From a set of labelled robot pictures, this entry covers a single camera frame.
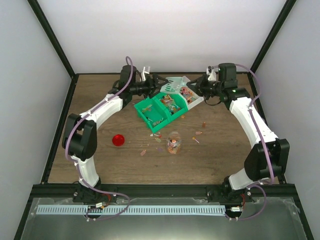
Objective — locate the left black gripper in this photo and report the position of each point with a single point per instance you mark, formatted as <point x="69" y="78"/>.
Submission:
<point x="152" y="88"/>

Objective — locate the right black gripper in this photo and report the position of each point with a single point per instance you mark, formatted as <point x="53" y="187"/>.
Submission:
<point x="201" y="82"/>

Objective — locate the white candy bin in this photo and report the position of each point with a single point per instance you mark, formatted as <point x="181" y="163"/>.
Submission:
<point x="190" y="98"/>

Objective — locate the light blue slotted scoop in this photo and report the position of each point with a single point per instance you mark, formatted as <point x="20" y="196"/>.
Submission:
<point x="175" y="83"/>

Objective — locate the green candy bin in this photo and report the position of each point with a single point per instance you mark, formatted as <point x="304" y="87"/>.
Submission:
<point x="173" y="105"/>
<point x="153" y="113"/>

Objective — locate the clear plastic cup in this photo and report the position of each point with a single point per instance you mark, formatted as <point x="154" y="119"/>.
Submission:
<point x="174" y="143"/>

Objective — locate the red round lid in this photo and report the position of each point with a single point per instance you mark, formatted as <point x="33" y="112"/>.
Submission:
<point x="118" y="140"/>

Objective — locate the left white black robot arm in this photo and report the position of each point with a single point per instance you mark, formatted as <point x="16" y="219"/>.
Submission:
<point x="80" y="139"/>

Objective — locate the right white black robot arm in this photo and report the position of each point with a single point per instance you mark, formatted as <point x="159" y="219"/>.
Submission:
<point x="268" y="157"/>

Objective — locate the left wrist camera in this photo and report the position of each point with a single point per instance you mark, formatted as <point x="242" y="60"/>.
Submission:
<point x="145" y="71"/>

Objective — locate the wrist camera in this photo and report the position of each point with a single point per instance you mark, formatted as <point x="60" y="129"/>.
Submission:
<point x="211" y="74"/>
<point x="145" y="71"/>

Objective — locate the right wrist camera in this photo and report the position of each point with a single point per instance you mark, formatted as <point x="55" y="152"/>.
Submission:
<point x="211" y="74"/>

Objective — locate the black frame post right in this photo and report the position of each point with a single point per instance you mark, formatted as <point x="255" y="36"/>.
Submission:
<point x="276" y="27"/>

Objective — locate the black frame post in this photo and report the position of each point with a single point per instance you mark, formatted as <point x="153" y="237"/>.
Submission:
<point x="41" y="17"/>
<point x="276" y="27"/>

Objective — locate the black frame post left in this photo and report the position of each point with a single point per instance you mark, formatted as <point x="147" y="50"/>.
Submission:
<point x="41" y="17"/>

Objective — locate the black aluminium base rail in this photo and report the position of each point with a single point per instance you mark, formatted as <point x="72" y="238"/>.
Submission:
<point x="160" y="192"/>

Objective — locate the light blue slotted cable duct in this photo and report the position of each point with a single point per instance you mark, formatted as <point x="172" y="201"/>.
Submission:
<point x="134" y="210"/>

